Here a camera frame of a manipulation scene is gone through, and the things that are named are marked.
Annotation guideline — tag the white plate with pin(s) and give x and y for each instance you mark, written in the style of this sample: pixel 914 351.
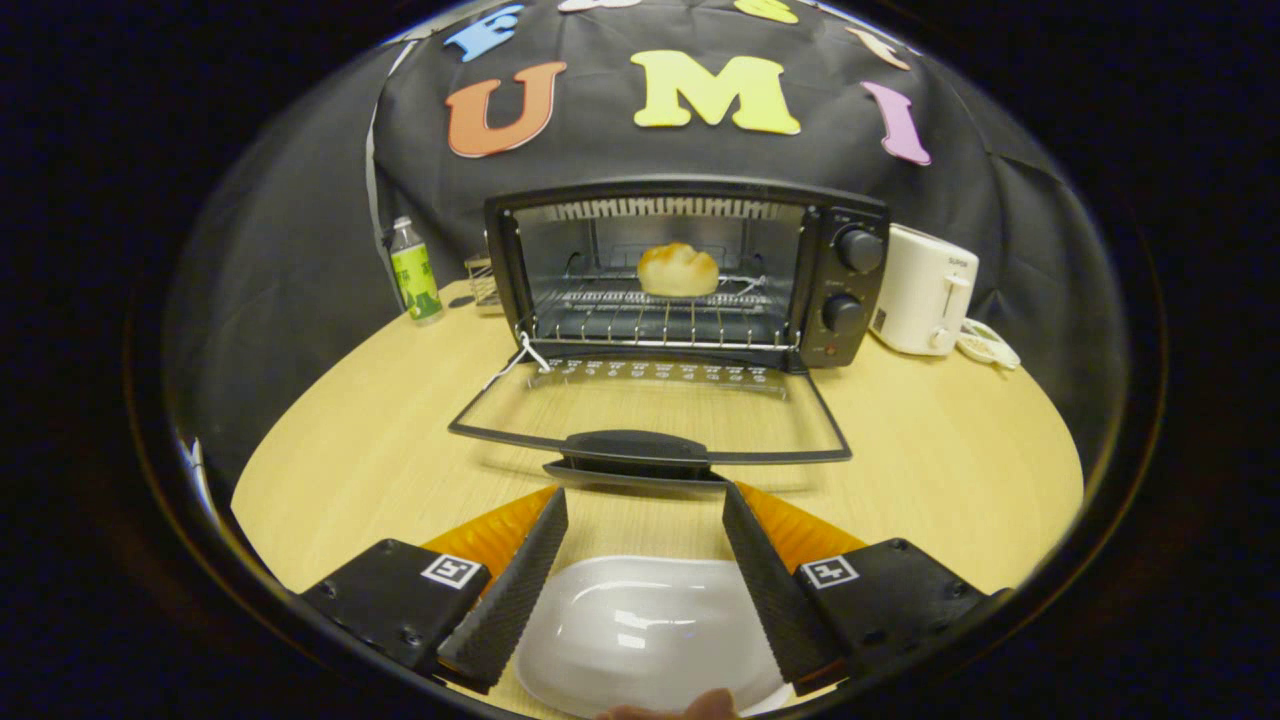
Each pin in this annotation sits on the white plate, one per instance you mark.
pixel 650 630

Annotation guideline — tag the clear glass jar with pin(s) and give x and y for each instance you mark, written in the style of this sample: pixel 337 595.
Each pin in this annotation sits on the clear glass jar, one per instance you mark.
pixel 483 282

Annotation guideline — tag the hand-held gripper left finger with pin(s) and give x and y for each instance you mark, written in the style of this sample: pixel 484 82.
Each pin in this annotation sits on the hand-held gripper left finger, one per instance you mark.
pixel 510 600

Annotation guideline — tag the black toaster oven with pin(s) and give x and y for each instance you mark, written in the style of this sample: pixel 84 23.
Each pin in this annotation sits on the black toaster oven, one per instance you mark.
pixel 850 290

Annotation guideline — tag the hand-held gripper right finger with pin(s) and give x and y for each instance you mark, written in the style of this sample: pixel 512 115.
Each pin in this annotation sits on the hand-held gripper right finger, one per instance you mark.
pixel 785 600

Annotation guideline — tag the green label plastic bottle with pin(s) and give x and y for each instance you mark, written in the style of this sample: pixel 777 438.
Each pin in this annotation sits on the green label plastic bottle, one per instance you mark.
pixel 415 280

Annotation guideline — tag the white pop-up toaster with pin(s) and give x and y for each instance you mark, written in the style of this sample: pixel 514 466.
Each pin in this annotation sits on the white pop-up toaster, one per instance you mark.
pixel 920 290

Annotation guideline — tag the golden bread roll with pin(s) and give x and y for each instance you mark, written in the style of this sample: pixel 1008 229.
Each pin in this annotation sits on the golden bread roll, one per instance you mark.
pixel 678 270

